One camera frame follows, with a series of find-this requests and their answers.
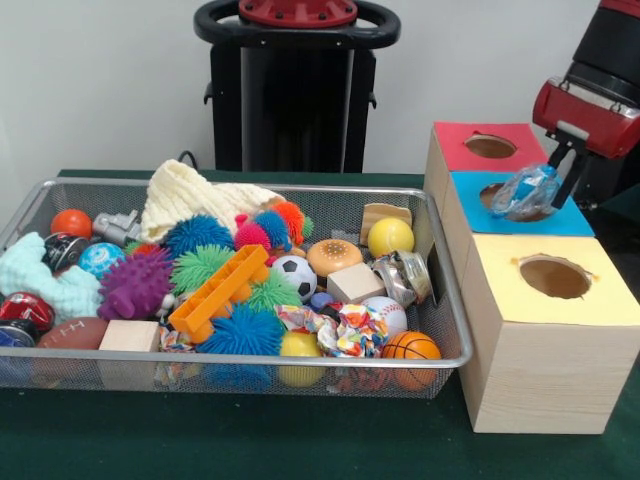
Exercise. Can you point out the yellow green ball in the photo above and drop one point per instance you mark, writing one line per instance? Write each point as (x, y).
(390, 237)

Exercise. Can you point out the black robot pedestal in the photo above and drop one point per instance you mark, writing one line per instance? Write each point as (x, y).
(280, 110)

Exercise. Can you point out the dark green table cloth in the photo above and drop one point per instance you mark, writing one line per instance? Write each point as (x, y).
(300, 440)

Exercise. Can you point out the cream knitted cloth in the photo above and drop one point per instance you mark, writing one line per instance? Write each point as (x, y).
(195, 195)

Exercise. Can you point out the green spiky ball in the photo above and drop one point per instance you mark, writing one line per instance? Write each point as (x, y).
(200, 267)
(272, 292)

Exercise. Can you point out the blue spiky ball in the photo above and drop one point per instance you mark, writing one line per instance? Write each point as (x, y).
(242, 330)

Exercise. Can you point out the crushed clear plastic bottle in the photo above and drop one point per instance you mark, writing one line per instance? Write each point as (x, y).
(525, 195)

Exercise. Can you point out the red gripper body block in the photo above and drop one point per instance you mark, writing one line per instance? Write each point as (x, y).
(585, 118)

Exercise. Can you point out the purple spiky ball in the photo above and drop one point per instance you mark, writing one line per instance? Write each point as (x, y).
(135, 284)

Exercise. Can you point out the red orange ball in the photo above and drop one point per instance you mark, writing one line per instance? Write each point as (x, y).
(70, 223)

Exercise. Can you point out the small black white soccer ball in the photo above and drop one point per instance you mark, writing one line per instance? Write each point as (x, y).
(294, 277)

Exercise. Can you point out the small orange basketball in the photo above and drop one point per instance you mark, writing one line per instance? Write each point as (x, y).
(410, 346)

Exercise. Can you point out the wooden box three holes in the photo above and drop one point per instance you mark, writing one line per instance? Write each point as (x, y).
(540, 360)

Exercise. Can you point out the orange toy brick round studs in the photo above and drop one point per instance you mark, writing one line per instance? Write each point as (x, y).
(218, 293)

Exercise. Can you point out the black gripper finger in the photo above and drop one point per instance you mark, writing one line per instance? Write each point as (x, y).
(560, 155)
(570, 180)

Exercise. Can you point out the clear shallow mesh bin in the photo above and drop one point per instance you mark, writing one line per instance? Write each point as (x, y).
(130, 380)

